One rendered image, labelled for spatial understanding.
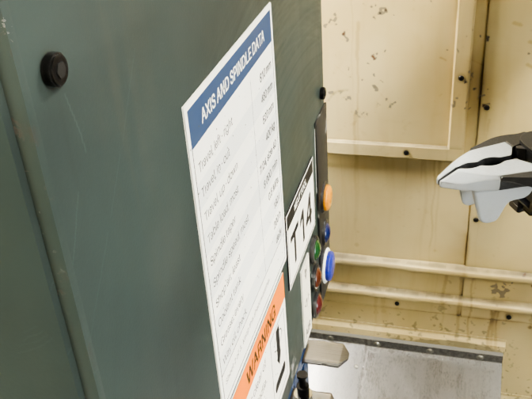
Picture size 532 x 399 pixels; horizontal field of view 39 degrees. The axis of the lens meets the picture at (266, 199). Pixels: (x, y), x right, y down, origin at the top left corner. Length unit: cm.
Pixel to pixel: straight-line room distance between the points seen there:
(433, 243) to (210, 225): 121
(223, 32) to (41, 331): 19
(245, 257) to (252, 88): 10
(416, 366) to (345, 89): 67
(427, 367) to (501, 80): 69
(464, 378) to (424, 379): 9
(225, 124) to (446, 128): 106
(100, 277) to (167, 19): 12
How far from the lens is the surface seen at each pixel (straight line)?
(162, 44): 33
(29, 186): 25
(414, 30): 138
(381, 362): 176
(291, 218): 58
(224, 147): 41
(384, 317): 173
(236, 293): 46
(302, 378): 103
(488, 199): 76
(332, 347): 124
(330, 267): 74
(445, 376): 175
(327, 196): 70
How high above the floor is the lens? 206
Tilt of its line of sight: 31 degrees down
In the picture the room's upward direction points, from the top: 4 degrees counter-clockwise
